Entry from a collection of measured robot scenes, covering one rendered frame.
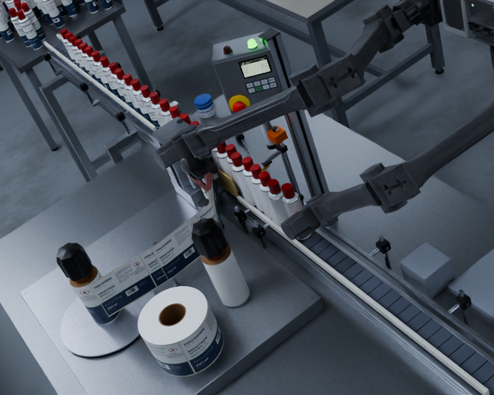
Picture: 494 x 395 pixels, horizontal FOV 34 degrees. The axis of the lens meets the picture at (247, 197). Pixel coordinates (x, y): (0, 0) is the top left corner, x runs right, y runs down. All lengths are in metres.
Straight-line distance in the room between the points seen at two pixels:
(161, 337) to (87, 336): 0.37
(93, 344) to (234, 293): 0.45
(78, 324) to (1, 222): 2.27
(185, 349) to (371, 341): 0.50
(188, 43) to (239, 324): 3.45
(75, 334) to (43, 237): 0.61
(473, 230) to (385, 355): 0.49
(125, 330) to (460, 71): 2.67
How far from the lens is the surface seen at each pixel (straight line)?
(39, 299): 2.73
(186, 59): 5.38
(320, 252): 2.43
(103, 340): 2.46
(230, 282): 2.29
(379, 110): 4.37
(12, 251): 3.06
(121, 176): 3.11
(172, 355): 2.20
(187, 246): 2.45
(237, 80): 2.27
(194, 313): 2.20
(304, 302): 2.31
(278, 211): 2.43
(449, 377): 2.08
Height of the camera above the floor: 2.58
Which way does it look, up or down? 39 degrees down
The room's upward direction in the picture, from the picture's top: 22 degrees counter-clockwise
